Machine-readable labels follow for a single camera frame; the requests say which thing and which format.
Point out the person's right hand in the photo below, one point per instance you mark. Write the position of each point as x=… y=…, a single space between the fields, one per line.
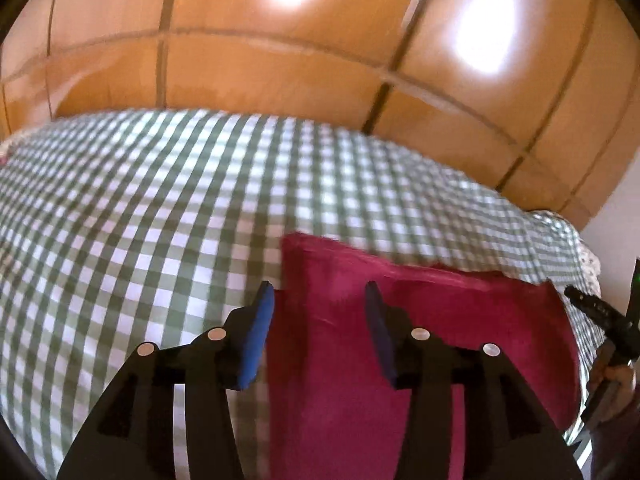
x=622 y=385

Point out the red cloth garment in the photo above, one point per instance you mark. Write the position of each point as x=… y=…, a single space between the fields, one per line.
x=340 y=310

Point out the green white checkered bed sheet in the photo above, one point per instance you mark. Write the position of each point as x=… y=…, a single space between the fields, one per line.
x=125 y=220

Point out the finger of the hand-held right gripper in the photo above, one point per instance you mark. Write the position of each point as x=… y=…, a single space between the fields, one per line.
x=595 y=310
x=600 y=390

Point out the white lace cloth edge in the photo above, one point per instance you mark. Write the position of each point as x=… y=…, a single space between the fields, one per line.
x=592 y=262

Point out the wooden wardrobe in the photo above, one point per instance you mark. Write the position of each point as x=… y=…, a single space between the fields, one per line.
x=280 y=60

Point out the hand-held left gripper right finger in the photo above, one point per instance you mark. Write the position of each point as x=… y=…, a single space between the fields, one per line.
x=380 y=332

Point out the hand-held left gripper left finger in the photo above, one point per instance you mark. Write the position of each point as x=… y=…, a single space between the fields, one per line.
x=255 y=335

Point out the pink white patterned pillow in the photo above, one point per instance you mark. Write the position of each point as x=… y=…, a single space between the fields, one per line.
x=4 y=152

